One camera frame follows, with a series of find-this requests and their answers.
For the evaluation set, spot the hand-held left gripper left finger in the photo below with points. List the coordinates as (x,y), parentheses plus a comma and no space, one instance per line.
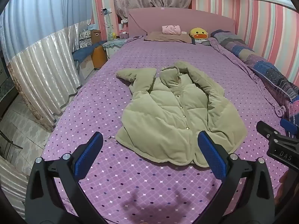
(87,155)

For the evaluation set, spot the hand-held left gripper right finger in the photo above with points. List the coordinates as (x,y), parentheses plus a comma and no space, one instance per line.
(212,158)

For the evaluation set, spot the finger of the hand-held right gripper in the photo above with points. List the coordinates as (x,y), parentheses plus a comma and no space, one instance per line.
(289,128)
(266,130)

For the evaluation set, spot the olive green puffer jacket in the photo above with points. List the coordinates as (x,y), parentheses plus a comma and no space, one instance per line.
(168,112)

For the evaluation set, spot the person's right hand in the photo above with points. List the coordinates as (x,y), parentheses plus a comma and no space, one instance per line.
(283,189)

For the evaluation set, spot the patchwork quilt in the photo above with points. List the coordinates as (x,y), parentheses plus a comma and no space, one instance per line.
(264,67)

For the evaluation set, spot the purple dotted bed sheet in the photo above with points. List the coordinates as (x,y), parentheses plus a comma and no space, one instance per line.
(105,93)

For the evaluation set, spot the black metal chair legs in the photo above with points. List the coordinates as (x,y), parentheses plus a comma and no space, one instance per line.
(10,144)

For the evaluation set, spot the cream satin curtain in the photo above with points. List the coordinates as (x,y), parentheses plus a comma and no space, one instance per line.
(11,186)
(46,74)

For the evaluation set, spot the orange wooden cabinet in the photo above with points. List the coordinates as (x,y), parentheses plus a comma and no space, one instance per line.
(99,56)

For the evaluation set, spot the dark cabinet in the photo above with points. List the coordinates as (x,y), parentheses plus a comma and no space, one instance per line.
(7,86)

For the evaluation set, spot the white nightstand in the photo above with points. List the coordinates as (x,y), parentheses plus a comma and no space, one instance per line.
(113,47)

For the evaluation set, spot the patterned storage bag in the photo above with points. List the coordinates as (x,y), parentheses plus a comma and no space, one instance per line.
(84,38)

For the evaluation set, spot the yellow duck plush toy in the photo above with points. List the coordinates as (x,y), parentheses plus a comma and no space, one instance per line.
(198,33)

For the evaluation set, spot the brown cardboard box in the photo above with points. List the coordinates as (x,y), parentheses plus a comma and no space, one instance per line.
(95,36)

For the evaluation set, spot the yellow bottle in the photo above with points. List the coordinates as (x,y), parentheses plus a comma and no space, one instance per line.
(113,36)

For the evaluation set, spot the brown pillow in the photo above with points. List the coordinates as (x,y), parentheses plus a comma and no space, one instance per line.
(158,37)

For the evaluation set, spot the pink plush pillow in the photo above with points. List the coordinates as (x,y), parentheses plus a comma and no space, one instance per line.
(171,29)

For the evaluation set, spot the pink headboard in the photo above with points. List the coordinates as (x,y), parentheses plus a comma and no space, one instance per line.
(182,18)

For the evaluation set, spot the blue sheer curtain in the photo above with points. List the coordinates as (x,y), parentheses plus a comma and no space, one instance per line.
(46,4)

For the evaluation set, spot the white wall socket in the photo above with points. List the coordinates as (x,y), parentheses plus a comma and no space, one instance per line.
(124,22)

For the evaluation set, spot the wall socket with chargers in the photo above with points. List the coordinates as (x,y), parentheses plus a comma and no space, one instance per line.
(106,11)

